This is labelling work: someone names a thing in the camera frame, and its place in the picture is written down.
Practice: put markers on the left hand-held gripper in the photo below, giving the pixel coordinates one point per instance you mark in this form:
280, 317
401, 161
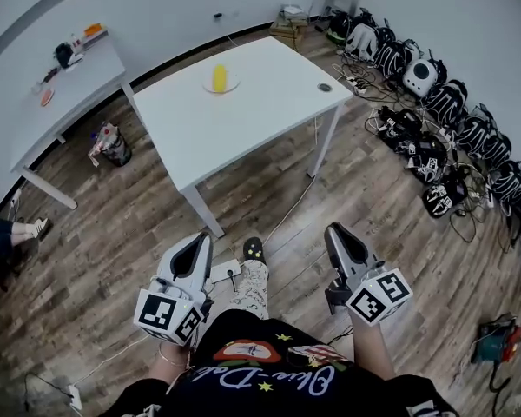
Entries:
186, 293

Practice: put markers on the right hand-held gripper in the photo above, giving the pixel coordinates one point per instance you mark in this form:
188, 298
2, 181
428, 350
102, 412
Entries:
373, 298

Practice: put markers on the white plate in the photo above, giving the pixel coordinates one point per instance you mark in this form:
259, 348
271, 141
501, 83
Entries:
234, 84

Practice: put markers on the yellow corn cob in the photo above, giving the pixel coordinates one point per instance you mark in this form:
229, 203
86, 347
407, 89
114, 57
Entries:
219, 78

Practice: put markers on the person's right forearm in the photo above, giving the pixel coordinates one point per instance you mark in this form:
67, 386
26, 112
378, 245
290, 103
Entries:
369, 348

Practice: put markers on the person's left forearm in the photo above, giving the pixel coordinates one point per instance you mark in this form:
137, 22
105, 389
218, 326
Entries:
169, 372

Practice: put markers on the person's black dotted shoe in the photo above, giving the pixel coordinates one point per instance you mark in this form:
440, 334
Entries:
255, 250

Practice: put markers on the person's patterned trouser leg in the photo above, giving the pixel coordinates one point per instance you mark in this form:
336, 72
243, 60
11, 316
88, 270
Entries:
252, 287

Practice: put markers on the pile of black grippers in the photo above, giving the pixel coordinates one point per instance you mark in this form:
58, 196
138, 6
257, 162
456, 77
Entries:
425, 150

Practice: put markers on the white square table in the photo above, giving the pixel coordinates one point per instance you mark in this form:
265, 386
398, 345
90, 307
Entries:
234, 137

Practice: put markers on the black trash bin with bag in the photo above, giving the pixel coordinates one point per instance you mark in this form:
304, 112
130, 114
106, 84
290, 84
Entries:
115, 148

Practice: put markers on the person's black printed shirt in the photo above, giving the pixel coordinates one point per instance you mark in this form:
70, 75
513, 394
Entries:
252, 389

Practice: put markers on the small white power strip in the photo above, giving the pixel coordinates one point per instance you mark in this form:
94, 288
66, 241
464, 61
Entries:
75, 397

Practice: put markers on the blue and red power tool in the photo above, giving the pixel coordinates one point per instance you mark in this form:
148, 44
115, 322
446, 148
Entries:
495, 341

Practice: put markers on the row of black white headsets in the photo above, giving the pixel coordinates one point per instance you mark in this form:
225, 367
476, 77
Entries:
445, 98

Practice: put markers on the white round device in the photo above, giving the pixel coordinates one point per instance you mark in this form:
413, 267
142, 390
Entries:
419, 78

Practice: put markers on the long white table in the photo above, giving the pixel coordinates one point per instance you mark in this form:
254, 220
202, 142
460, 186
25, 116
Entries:
69, 102

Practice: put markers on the orange red dish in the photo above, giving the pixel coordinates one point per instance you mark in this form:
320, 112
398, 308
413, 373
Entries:
47, 97

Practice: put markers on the stack of books and boxes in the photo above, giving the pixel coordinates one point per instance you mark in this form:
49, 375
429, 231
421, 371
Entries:
288, 24

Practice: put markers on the black pouch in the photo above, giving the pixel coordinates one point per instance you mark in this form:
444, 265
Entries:
63, 54

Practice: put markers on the orange box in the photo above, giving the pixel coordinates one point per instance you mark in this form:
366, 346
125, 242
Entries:
92, 28

